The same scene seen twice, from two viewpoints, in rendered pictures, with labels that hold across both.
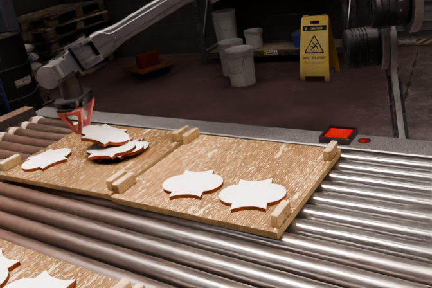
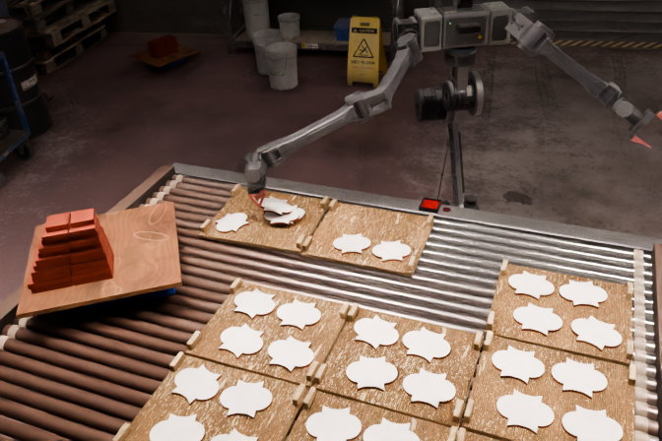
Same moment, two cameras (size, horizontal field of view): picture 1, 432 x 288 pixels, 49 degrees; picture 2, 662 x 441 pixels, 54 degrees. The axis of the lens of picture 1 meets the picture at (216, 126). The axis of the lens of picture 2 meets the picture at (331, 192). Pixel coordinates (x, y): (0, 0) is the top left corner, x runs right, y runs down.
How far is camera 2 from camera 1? 1.41 m
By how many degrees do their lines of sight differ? 16
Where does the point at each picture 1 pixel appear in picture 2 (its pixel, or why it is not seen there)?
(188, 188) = (351, 246)
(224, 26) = (255, 10)
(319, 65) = (367, 70)
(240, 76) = (283, 79)
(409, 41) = not seen: hidden behind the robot
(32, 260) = (280, 294)
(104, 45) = (286, 152)
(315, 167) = (423, 231)
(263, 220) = (402, 267)
